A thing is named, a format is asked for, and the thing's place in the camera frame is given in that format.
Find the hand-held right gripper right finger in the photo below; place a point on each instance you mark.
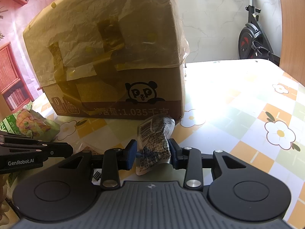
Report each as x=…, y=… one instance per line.
x=172, y=152

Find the cardboard box with plastic liner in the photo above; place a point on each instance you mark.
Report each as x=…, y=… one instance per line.
x=107, y=52

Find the silver snack packet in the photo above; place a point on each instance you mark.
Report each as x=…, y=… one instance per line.
x=154, y=143

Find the black exercise bike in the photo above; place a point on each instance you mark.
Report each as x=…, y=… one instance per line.
x=247, y=40

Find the wooden board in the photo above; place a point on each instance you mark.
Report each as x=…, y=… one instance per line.
x=293, y=28

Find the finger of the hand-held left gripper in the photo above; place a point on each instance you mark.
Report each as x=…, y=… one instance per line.
x=59, y=150
x=19, y=137

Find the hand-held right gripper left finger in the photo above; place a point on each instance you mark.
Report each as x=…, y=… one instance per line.
x=132, y=152

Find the large green snack bag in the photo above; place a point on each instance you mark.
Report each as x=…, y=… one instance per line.
x=35, y=124

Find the printed room backdrop cloth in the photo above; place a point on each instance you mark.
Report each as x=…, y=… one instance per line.
x=14, y=76

